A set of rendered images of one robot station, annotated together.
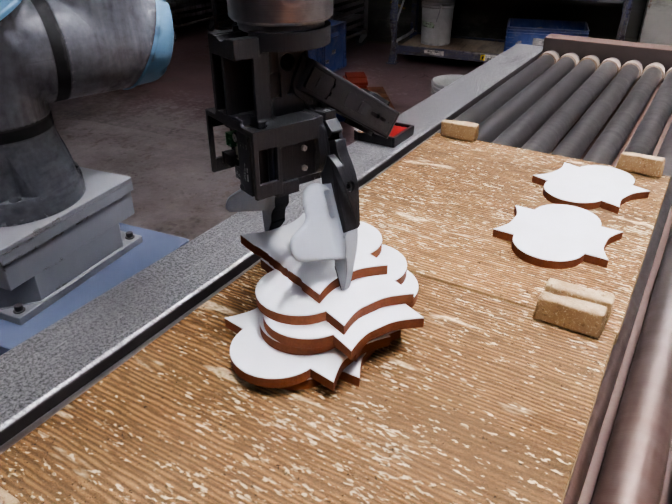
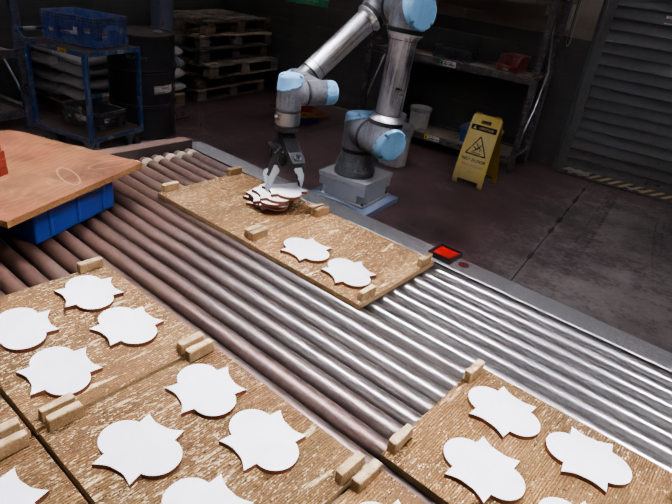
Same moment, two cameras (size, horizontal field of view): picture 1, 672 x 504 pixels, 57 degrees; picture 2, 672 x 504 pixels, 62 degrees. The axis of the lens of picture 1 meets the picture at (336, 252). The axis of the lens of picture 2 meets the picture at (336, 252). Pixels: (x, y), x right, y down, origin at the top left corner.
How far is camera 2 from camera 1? 184 cm
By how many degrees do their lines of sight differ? 81
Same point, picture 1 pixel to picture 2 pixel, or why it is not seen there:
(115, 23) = (368, 134)
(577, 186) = (345, 266)
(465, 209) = (336, 242)
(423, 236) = (317, 229)
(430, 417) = (230, 209)
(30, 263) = (326, 180)
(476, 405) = (230, 215)
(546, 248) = (293, 241)
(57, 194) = (342, 170)
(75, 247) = (339, 188)
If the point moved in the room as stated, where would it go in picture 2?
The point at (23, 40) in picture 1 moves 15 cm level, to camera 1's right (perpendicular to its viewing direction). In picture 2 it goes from (353, 127) to (347, 138)
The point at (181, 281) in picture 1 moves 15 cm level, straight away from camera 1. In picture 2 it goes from (313, 200) to (356, 202)
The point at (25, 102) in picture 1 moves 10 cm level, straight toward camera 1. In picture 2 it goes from (349, 143) to (322, 142)
